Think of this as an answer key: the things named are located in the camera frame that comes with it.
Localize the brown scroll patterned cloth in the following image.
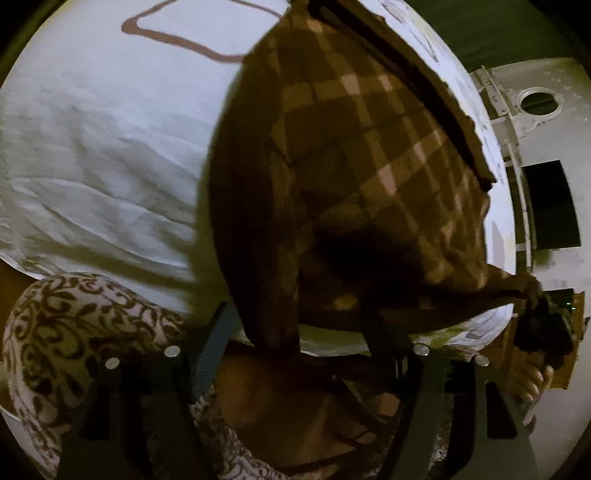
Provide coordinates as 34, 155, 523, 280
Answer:
2, 272, 287, 480

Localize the dark green curtain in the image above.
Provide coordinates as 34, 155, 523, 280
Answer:
406, 0, 573, 75

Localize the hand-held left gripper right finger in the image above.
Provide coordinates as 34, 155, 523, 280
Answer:
358, 309, 541, 480

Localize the black television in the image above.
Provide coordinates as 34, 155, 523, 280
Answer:
522, 159, 581, 251

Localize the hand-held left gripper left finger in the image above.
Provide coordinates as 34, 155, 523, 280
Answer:
55, 302, 241, 480

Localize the person's right hand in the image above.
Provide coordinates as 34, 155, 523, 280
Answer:
505, 353, 555, 402

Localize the brown plaid garment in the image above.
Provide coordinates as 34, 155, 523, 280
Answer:
198, 0, 543, 356

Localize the white oval vanity mirror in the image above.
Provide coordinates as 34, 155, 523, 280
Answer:
515, 85, 564, 116

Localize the white dressing table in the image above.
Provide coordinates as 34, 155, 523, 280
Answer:
470, 67, 566, 144

